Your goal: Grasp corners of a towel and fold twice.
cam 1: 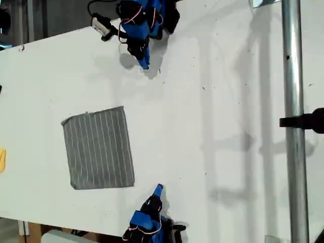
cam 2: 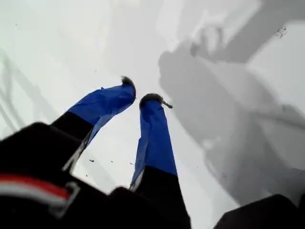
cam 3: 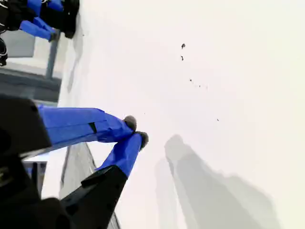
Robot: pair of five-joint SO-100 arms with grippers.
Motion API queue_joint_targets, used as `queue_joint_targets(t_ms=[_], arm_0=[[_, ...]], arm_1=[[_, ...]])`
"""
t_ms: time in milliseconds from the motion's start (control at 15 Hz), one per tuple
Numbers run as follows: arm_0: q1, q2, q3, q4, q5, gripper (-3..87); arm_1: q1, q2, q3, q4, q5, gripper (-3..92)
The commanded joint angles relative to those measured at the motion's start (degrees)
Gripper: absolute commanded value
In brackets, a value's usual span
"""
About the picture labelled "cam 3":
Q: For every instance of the black camera box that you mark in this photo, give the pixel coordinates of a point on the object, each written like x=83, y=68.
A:
x=2, y=52

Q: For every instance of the grey metal bar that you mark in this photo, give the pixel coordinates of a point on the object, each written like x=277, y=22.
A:
x=52, y=59

